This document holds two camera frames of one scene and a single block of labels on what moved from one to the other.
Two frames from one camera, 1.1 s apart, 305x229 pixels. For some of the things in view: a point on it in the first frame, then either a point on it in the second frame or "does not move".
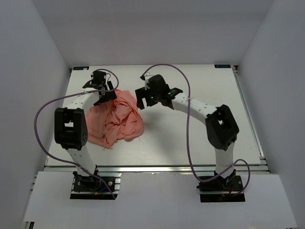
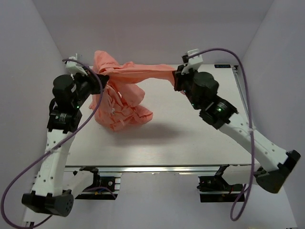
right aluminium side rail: x=261 y=157 does not move
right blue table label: x=222 y=66 does not move
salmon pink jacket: x=110 y=122 -> x=118 y=105
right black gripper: x=142 y=93 -> x=180 y=77
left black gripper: x=109 y=96 -> x=92 y=79
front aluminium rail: x=74 y=168 does not move
